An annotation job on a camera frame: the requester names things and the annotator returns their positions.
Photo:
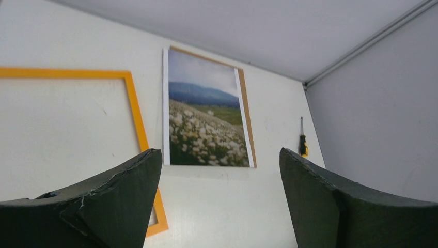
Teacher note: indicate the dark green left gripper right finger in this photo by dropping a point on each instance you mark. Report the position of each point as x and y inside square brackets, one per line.
[329, 210]

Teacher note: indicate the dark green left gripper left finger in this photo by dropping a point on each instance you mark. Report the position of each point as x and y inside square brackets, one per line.
[110, 209]

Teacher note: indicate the black yellow screwdriver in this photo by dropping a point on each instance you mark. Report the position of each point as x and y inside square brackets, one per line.
[303, 148]

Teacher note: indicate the landscape photo print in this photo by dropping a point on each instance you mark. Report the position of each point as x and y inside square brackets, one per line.
[205, 116]

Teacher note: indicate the yellow wooden picture frame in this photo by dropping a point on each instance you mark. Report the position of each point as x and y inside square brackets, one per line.
[60, 126]

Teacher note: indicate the aluminium corner profile right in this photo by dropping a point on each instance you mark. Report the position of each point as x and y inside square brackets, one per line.
[378, 36]

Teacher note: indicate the brown fibreboard frame backing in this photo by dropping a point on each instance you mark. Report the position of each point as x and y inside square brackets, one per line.
[248, 116]

